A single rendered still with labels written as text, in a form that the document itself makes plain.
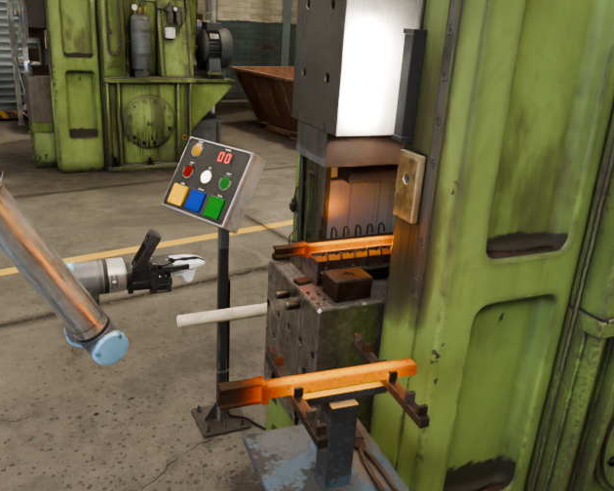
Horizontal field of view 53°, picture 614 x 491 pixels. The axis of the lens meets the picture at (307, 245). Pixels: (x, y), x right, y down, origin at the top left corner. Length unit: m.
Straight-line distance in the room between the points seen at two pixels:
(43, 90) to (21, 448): 4.59
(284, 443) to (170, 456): 1.13
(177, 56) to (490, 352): 5.49
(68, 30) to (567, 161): 5.47
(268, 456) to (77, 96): 5.48
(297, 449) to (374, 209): 0.94
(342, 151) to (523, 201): 0.49
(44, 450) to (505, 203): 1.97
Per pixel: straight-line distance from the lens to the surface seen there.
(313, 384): 1.25
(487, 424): 1.94
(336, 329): 1.71
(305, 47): 1.79
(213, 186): 2.20
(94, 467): 2.60
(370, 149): 1.74
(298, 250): 1.81
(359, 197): 2.07
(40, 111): 6.79
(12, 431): 2.86
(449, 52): 1.46
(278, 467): 1.46
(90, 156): 6.68
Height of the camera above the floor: 1.66
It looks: 21 degrees down
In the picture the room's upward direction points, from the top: 4 degrees clockwise
